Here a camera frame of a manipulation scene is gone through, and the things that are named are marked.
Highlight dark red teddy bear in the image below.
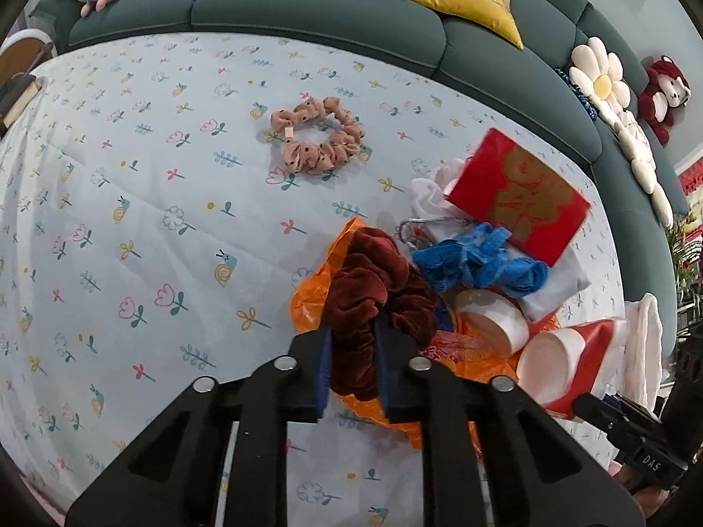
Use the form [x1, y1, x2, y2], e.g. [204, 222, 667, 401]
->
[637, 55, 692, 146]

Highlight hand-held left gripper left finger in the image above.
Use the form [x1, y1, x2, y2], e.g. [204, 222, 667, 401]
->
[65, 328, 336, 527]

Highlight red patterned wall hanging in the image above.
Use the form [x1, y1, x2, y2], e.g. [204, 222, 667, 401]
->
[675, 159, 703, 215]

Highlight white flower cushion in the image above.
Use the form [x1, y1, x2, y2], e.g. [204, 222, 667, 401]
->
[629, 148, 675, 230]
[568, 36, 632, 122]

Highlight red paper cup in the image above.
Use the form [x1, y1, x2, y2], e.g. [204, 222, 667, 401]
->
[516, 318, 627, 423]

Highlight orange plastic bag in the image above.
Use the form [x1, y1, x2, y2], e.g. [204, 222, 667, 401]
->
[289, 218, 561, 451]

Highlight white paper cup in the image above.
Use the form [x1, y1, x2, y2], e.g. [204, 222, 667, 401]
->
[453, 287, 531, 355]

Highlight blue patterned scrunchie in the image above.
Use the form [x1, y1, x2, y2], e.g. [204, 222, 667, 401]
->
[554, 69, 599, 122]

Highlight pink polka dot scrunchie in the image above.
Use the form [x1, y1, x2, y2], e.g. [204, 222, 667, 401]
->
[269, 97, 366, 172]

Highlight floral light blue tablecloth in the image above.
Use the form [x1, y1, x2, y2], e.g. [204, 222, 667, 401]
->
[0, 33, 632, 527]

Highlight clear plastic wrapper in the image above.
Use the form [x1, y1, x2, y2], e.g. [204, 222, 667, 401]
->
[398, 217, 473, 253]

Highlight stack of books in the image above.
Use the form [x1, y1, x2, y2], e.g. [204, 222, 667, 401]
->
[0, 77, 43, 133]

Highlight red and gold envelope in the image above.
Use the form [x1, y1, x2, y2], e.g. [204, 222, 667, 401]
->
[446, 128, 592, 265]

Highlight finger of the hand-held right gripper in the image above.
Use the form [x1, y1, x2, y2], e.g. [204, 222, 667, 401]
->
[573, 392, 624, 443]

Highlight white rose shaped cushion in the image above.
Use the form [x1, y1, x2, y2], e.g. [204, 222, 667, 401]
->
[612, 110, 654, 160]

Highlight white cloth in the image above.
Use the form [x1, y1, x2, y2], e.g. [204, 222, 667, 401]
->
[623, 293, 665, 412]

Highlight blue lace ribbon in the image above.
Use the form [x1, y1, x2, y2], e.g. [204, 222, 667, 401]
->
[412, 224, 550, 297]

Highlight person's right hand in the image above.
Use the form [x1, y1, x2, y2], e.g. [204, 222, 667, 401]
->
[607, 461, 679, 517]

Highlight brown velvet scrunchie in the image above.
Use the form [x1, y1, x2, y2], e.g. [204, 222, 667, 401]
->
[324, 229, 440, 401]

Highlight teal sofa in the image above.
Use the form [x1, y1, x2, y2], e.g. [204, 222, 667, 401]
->
[33, 0, 690, 231]

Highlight crumpled white tissue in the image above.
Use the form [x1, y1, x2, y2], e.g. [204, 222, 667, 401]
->
[409, 158, 473, 231]

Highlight potted green plants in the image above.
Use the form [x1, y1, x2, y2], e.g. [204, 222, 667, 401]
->
[667, 214, 703, 308]

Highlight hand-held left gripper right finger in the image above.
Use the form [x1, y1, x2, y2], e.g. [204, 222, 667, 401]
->
[375, 319, 646, 527]

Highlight white rimmed wooden chair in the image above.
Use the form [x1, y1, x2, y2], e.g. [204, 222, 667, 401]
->
[0, 30, 56, 84]

